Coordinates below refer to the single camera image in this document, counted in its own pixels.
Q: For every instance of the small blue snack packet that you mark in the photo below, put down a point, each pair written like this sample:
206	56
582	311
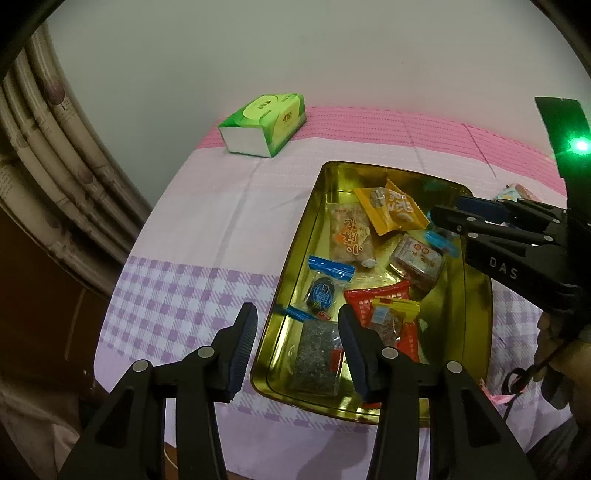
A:
438	240

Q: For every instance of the blue dark candy packet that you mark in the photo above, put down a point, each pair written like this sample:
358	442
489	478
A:
321	290

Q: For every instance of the patterned beige curtain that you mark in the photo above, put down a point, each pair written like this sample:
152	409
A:
46	161

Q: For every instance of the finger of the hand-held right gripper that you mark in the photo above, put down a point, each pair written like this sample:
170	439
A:
485	206
461	224

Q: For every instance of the yellow brown candy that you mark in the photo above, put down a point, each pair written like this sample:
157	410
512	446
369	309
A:
390	323

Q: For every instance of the gold tin box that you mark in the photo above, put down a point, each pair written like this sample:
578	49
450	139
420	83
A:
332	184

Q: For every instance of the light blue navy snack pack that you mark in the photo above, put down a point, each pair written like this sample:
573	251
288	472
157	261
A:
515	190

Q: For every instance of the yellow snack packet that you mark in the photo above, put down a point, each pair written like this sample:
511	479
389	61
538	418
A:
406	210

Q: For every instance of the red snack packet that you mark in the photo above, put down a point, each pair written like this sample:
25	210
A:
364	300

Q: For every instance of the green tissue box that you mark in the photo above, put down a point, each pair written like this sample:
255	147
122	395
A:
272	115

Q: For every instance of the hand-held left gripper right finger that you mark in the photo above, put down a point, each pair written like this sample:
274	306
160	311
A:
353	350

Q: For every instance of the dark green seaweed snack packet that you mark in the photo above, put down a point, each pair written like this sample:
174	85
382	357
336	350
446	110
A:
314	360

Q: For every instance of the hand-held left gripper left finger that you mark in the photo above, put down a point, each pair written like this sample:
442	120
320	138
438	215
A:
244	346

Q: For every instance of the clear peanut brittle packet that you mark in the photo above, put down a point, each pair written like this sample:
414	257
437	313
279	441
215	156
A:
415	263

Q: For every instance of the pink and purple checkered tablecloth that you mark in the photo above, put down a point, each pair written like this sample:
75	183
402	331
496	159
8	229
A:
207	230

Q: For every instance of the clear packet with orange print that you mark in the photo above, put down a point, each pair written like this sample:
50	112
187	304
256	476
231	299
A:
351	240

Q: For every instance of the brown wooden furniture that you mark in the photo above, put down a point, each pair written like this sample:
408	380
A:
37	323

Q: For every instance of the person's right hand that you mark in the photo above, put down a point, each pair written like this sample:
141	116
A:
572	369

